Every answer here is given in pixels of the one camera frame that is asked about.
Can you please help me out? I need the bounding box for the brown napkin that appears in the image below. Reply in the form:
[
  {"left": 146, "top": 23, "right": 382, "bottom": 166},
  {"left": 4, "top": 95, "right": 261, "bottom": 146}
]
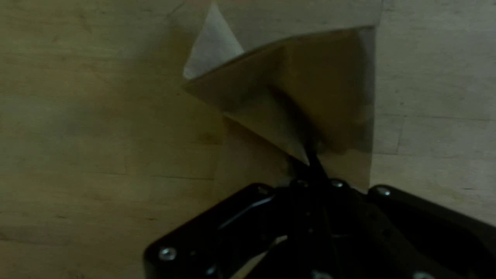
[{"left": 182, "top": 2, "right": 380, "bottom": 194}]

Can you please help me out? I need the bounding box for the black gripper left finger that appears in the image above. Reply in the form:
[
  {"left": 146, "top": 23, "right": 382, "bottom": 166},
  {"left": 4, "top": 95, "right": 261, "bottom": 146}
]
[{"left": 143, "top": 149, "right": 326, "bottom": 279}]

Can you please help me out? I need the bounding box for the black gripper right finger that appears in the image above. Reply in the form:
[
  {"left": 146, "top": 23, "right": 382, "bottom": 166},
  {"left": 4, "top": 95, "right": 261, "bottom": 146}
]
[{"left": 309, "top": 149, "right": 496, "bottom": 279}]

